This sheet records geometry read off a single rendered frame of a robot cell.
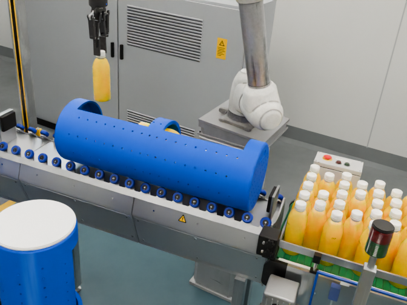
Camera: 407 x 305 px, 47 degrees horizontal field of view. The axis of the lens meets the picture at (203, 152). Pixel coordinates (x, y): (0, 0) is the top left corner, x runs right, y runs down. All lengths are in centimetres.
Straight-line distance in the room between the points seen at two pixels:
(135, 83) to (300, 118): 171
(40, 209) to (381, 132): 340
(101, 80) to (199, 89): 157
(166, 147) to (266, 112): 49
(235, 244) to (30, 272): 78
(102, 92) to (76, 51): 211
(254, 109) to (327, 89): 248
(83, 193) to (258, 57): 97
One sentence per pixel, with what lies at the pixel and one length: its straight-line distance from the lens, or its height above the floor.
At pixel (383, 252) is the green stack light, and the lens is 148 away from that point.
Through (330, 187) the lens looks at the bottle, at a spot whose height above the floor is 107.
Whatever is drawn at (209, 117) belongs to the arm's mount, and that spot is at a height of 108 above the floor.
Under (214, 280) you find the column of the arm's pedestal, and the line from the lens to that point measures 283.
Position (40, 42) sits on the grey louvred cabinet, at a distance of 444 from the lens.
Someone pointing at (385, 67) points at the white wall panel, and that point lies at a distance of 436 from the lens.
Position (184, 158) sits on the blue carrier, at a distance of 181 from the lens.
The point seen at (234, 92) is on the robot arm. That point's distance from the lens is 228.
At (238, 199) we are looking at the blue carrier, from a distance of 179.
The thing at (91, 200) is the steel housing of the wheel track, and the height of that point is 84.
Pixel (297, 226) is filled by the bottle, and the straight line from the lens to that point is 174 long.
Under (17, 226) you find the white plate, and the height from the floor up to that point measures 104.
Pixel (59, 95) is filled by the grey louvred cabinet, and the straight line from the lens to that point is 447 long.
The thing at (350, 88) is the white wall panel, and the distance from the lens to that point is 446.
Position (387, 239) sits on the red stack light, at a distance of 146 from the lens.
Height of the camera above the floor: 204
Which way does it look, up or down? 28 degrees down
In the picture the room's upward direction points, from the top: 5 degrees clockwise
